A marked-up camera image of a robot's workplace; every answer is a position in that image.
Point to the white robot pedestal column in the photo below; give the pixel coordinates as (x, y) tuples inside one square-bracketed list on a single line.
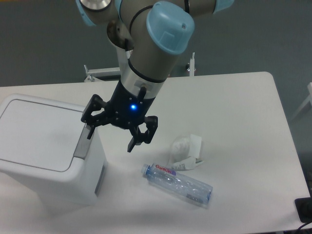
[(121, 39)]

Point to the white push-button trash can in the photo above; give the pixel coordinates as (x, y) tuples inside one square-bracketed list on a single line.
[(46, 147)]

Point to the black device at table edge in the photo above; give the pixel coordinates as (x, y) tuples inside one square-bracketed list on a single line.
[(304, 209)]

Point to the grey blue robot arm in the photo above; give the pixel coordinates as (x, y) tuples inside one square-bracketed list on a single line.
[(156, 32)]

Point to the clear plastic water bottle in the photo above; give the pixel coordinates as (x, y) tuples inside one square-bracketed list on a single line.
[(181, 186)]

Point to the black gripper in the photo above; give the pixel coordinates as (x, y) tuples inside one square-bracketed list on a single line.
[(124, 110)]

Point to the crumpled white tissue wrapper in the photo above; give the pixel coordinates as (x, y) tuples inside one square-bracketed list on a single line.
[(185, 153)]

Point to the white furniture part right edge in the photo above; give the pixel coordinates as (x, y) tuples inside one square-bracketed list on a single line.
[(305, 106)]

